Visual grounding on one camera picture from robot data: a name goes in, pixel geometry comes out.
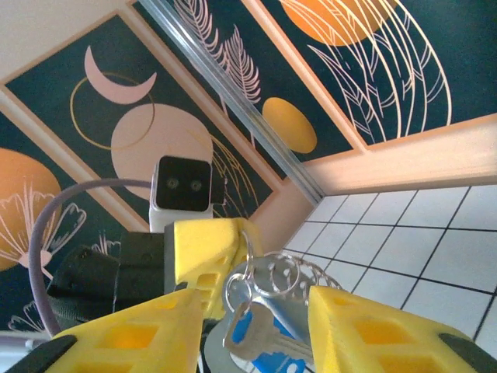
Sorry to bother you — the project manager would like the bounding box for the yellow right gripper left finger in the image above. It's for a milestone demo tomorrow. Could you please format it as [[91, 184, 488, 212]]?
[[7, 289, 206, 373]]

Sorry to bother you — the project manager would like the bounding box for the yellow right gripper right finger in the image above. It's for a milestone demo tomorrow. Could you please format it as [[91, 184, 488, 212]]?
[[308, 285, 497, 373]]

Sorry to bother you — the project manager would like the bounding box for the grey keyring holder with rings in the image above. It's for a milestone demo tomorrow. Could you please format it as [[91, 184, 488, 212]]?
[[201, 228, 345, 373]]

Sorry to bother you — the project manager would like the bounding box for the silver key with blue tag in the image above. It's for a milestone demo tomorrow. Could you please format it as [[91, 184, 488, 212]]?
[[221, 271, 318, 373]]

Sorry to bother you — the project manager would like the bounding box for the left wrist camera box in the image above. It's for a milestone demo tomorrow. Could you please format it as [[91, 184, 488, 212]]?
[[148, 155, 226, 234]]

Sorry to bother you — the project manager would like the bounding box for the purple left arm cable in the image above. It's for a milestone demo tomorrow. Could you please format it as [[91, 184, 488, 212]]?
[[29, 178, 156, 339]]

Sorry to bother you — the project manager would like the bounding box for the aluminium corner post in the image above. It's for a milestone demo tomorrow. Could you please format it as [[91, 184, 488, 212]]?
[[135, 0, 325, 205]]

